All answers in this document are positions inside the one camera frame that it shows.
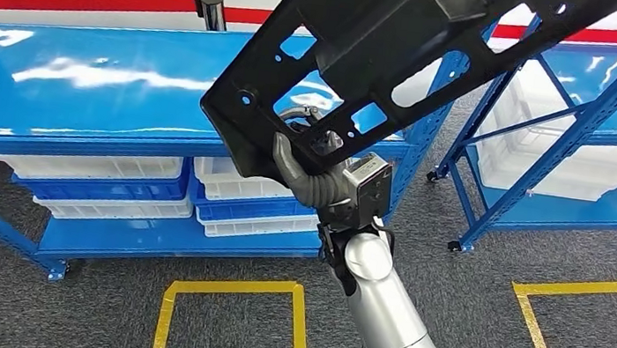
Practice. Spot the black plastic license plate bracket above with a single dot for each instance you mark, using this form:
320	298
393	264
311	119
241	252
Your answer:
391	30

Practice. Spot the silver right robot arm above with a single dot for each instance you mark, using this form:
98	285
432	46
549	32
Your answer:
385	311

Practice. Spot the yellow floor tape square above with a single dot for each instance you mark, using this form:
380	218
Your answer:
236	287

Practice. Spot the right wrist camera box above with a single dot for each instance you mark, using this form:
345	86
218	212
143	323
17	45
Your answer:
366	185

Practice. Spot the black stanchion post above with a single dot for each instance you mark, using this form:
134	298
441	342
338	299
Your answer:
211	11

